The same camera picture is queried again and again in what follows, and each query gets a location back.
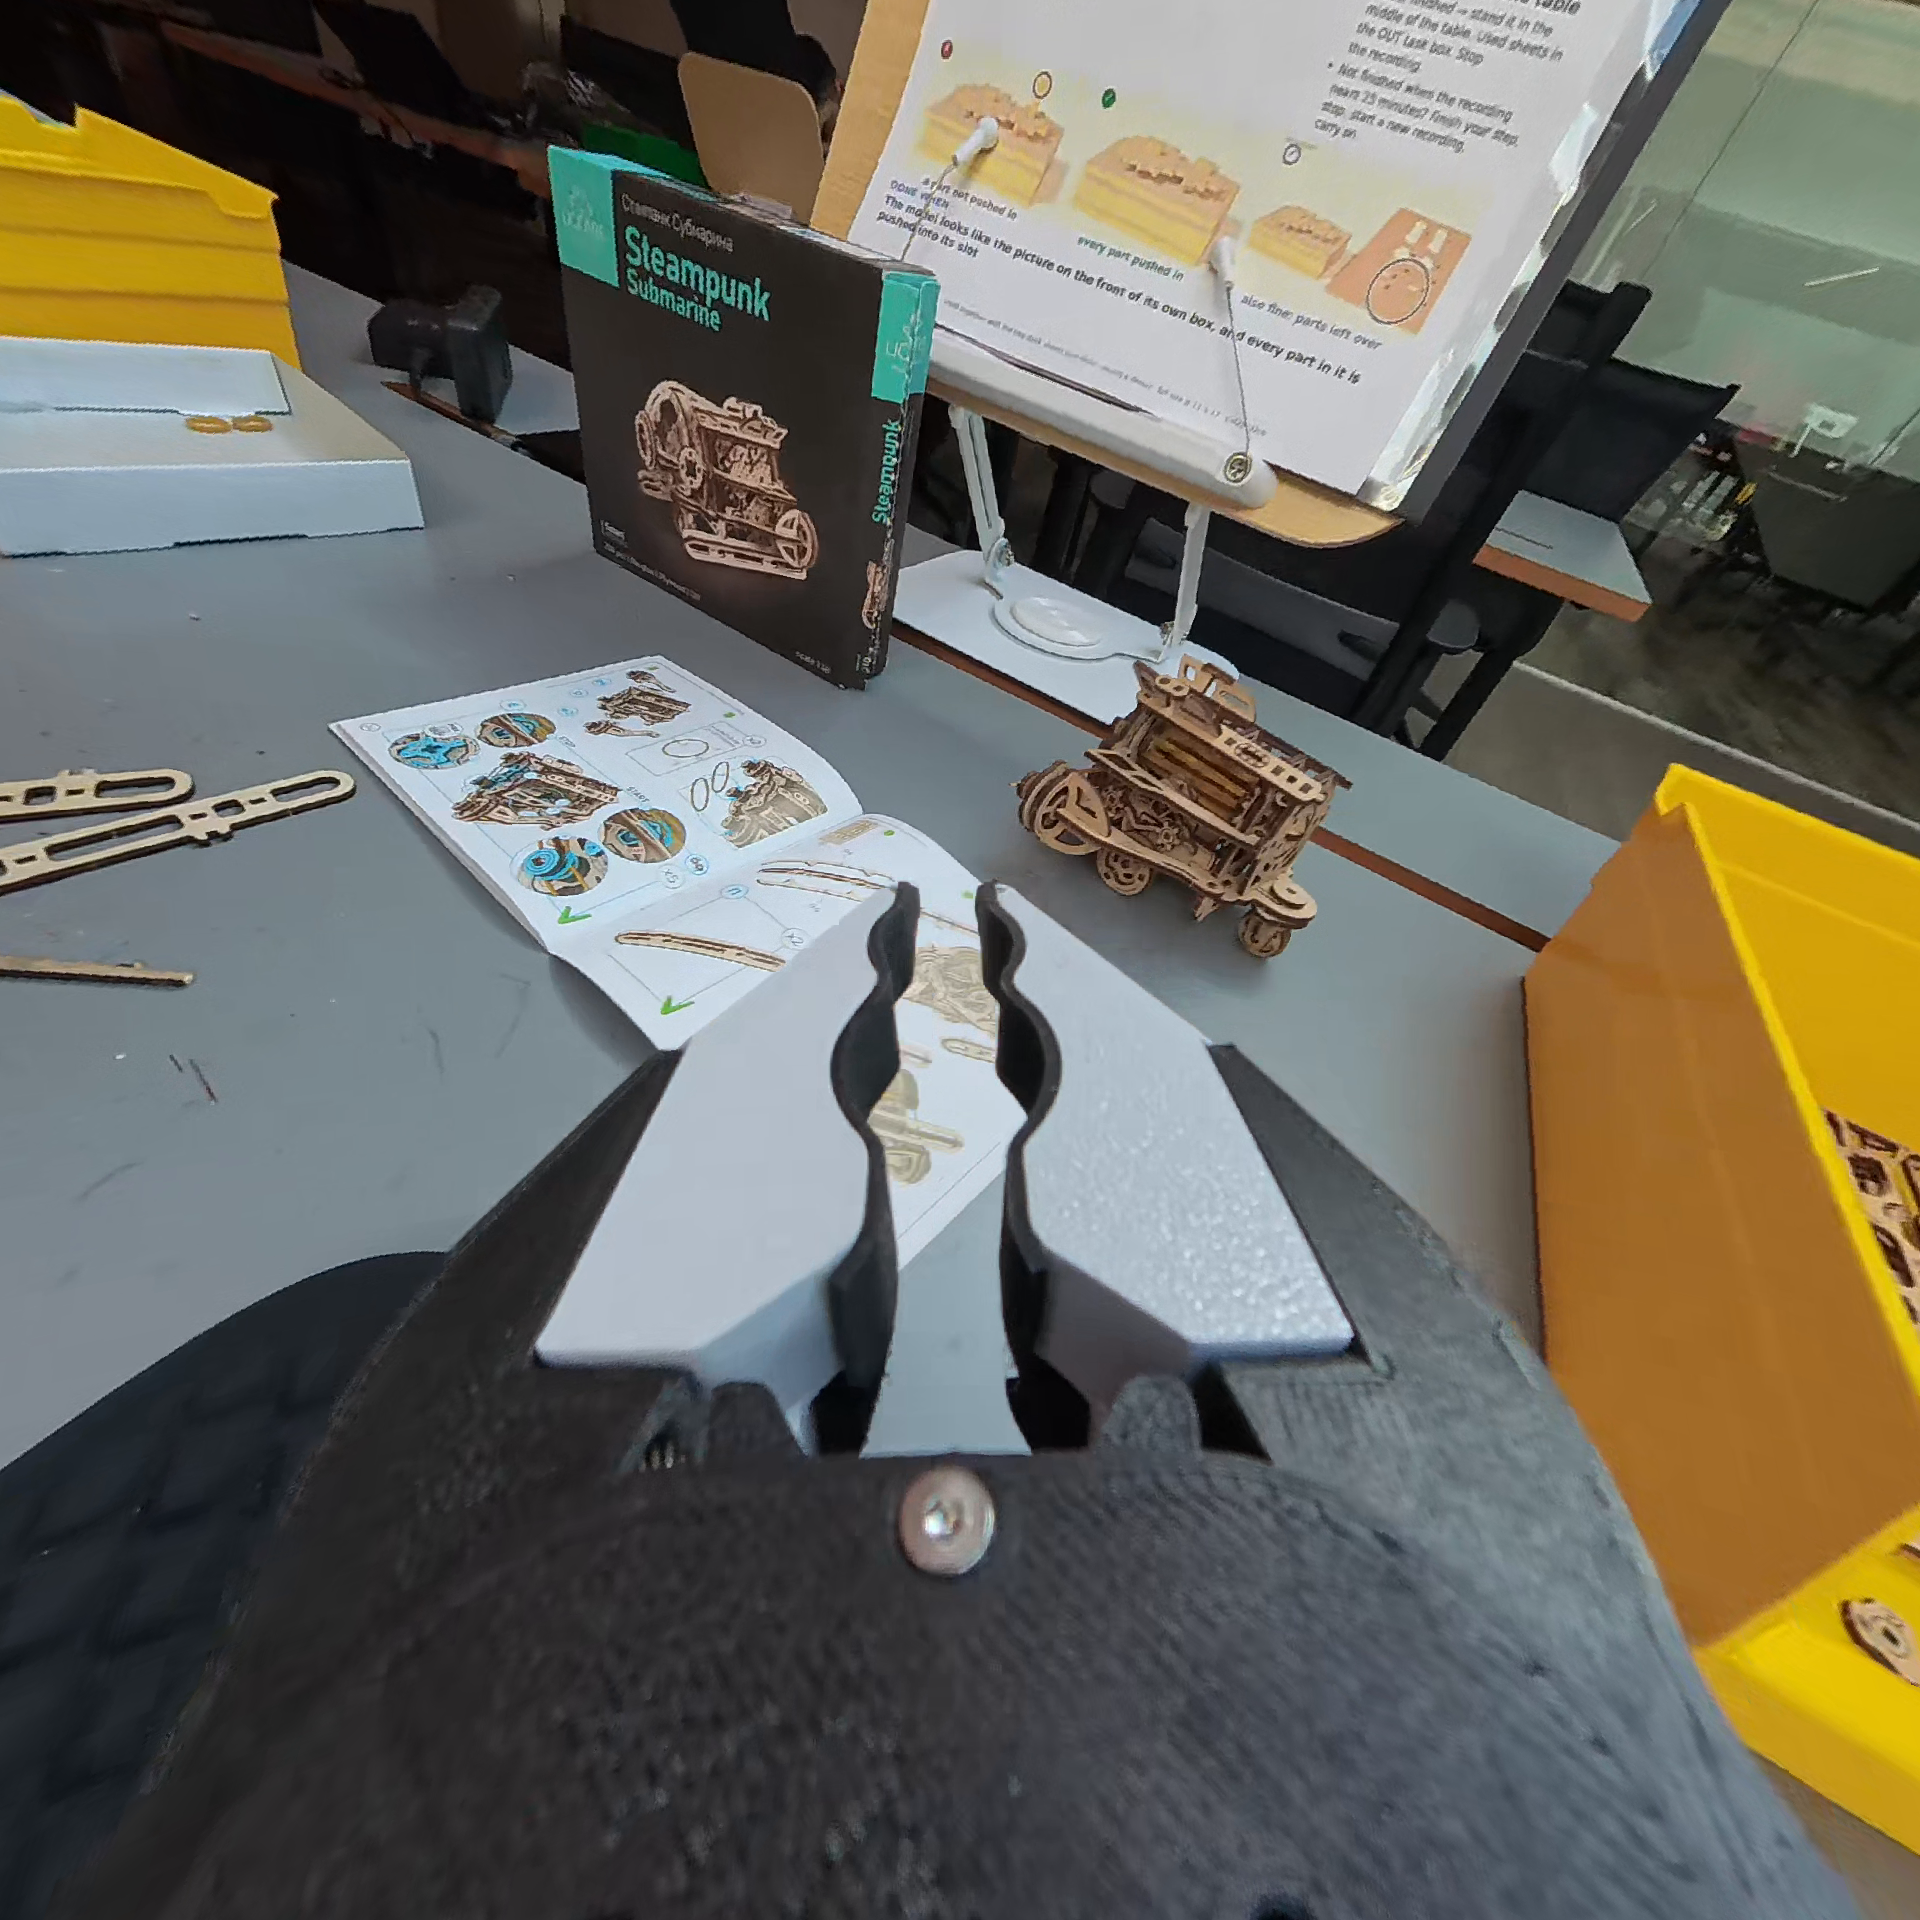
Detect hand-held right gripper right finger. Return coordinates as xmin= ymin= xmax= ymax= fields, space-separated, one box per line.
xmin=975 ymin=881 xmax=1360 ymax=1449

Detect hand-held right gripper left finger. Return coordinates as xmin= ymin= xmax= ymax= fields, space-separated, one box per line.
xmin=535 ymin=881 xmax=920 ymax=1458

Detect assembled wooden vehicle model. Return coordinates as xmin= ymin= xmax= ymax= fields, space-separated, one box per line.
xmin=1017 ymin=654 xmax=1352 ymax=962

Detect black model kit box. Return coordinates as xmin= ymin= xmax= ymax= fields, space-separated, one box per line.
xmin=546 ymin=143 xmax=941 ymax=691

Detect instruction booklet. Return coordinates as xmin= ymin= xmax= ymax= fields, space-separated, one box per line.
xmin=331 ymin=654 xmax=1038 ymax=1277

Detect yellow plastic bin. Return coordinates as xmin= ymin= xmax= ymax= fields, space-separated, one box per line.
xmin=0 ymin=96 xmax=302 ymax=369
xmin=1523 ymin=763 xmax=1920 ymax=1809

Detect slotted wooden strip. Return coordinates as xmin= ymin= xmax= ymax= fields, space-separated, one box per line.
xmin=0 ymin=767 xmax=361 ymax=897
xmin=0 ymin=767 xmax=199 ymax=823

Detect black textured pad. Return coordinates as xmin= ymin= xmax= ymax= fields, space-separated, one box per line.
xmin=0 ymin=1252 xmax=452 ymax=1920

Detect pile of wooden sheets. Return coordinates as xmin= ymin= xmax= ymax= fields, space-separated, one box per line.
xmin=1822 ymin=1110 xmax=1920 ymax=1326

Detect round wooden part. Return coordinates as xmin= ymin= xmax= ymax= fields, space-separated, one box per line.
xmin=1843 ymin=1596 xmax=1920 ymax=1691

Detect white cardboard box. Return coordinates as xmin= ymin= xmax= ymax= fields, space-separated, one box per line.
xmin=0 ymin=335 xmax=427 ymax=557

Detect black tool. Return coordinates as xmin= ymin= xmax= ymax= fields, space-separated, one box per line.
xmin=366 ymin=284 xmax=517 ymax=422

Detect document stand with instruction sheet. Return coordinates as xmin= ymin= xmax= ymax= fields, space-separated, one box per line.
xmin=811 ymin=0 xmax=1729 ymax=677

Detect brown cardboard box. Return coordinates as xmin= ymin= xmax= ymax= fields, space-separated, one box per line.
xmin=679 ymin=52 xmax=830 ymax=221

